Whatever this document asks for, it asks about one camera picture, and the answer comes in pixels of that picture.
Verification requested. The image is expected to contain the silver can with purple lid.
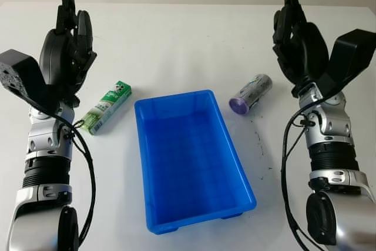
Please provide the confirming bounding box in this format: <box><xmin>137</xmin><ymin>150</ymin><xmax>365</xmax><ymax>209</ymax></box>
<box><xmin>229</xmin><ymin>73</ymin><xmax>274</xmax><ymax>115</ymax></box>

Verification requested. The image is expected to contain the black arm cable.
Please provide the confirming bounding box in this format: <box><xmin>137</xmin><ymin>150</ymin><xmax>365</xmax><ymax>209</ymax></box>
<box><xmin>280</xmin><ymin>91</ymin><xmax>325</xmax><ymax>251</ymax></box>
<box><xmin>49</xmin><ymin>111</ymin><xmax>97</xmax><ymax>251</ymax></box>

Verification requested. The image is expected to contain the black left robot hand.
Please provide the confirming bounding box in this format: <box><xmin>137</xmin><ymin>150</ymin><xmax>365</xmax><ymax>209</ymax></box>
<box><xmin>39</xmin><ymin>0</ymin><xmax>98</xmax><ymax>107</ymax></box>

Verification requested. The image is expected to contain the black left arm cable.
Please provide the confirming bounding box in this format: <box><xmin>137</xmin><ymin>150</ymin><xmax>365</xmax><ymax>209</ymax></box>
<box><xmin>49</xmin><ymin>111</ymin><xmax>97</xmax><ymax>251</ymax></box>

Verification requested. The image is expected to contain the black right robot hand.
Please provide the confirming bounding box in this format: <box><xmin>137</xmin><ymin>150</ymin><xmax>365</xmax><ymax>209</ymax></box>
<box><xmin>272</xmin><ymin>0</ymin><xmax>330</xmax><ymax>96</ymax></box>

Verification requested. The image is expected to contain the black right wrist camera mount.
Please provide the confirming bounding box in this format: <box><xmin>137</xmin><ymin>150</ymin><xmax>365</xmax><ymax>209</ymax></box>
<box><xmin>314</xmin><ymin>28</ymin><xmax>376</xmax><ymax>96</ymax></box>

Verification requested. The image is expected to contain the green and white carton box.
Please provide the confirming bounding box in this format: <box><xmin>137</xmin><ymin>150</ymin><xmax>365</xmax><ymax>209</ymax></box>
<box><xmin>76</xmin><ymin>80</ymin><xmax>133</xmax><ymax>136</ymax></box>

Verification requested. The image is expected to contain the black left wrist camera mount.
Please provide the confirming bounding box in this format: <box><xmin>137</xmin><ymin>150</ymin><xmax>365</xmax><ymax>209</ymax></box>
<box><xmin>0</xmin><ymin>48</ymin><xmax>55</xmax><ymax>114</ymax></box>

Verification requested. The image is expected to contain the blue plastic tray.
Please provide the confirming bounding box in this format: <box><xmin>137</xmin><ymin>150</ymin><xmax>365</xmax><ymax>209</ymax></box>
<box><xmin>134</xmin><ymin>89</ymin><xmax>257</xmax><ymax>236</ymax></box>

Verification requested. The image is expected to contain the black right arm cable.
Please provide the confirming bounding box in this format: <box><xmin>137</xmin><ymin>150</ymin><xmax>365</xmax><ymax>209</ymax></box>
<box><xmin>280</xmin><ymin>91</ymin><xmax>325</xmax><ymax>251</ymax></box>

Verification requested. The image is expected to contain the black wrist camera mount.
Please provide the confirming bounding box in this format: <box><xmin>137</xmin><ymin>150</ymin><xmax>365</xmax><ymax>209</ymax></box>
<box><xmin>314</xmin><ymin>28</ymin><xmax>376</xmax><ymax>96</ymax></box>
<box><xmin>0</xmin><ymin>48</ymin><xmax>55</xmax><ymax>114</ymax></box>

